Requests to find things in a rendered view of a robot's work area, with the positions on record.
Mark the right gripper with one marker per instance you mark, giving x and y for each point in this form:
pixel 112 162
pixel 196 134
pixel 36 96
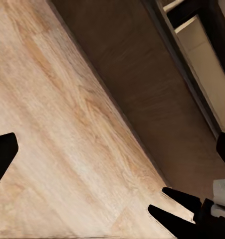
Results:
pixel 207 226

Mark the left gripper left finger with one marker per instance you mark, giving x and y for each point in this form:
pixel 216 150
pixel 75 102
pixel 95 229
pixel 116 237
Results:
pixel 8 151

